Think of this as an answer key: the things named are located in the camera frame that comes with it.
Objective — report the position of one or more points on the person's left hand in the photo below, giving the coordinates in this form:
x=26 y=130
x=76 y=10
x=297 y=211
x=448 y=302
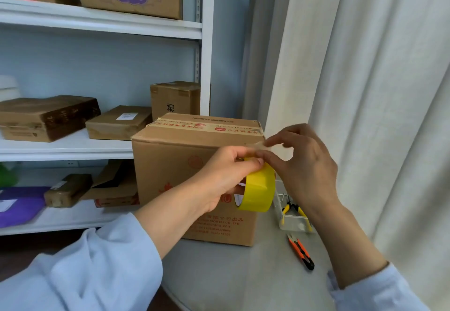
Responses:
x=221 y=173

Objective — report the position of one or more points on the person's right hand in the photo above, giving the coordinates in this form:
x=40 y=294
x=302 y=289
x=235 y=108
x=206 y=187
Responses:
x=313 y=173

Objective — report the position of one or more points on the yellow tape roll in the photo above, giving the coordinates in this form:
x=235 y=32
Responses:
x=260 y=191

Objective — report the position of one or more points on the brown cardboard box red print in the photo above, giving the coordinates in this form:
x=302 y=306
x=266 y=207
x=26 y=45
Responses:
x=168 y=159

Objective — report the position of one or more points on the orange thread snips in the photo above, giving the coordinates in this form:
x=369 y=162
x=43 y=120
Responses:
x=300 y=251

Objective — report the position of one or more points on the person's left forearm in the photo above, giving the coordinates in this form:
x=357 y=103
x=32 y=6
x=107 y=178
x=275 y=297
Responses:
x=88 y=268

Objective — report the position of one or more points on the person's right forearm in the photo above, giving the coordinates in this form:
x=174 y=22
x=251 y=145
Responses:
x=358 y=258

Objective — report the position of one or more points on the upright small cardboard box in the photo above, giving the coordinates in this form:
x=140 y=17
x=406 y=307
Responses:
x=175 y=96

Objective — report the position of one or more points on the open cardboard box red print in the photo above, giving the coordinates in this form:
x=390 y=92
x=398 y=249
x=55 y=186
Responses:
x=119 y=191

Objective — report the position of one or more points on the flat brown box white label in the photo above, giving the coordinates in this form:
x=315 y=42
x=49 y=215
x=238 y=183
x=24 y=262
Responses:
x=112 y=129

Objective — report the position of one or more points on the small taped brown parcel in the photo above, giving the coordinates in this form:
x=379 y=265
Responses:
x=66 y=191

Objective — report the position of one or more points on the dark brown flat box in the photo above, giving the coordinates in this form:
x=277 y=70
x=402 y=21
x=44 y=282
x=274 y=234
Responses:
x=42 y=117

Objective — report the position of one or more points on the white foam box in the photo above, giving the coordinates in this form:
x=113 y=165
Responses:
x=8 y=87

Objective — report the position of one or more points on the clear plastic container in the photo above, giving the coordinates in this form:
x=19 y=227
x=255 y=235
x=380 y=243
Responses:
x=291 y=224

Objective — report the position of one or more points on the white curtain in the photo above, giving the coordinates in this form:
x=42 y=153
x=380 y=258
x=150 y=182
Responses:
x=386 y=92

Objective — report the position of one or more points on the white metal shelf unit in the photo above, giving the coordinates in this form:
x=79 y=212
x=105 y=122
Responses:
x=105 y=22

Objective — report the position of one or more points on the green object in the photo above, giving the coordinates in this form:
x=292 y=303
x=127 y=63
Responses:
x=7 y=177

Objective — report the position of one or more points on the white wall socket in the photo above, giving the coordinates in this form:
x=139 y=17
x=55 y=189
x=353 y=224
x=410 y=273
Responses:
x=72 y=163

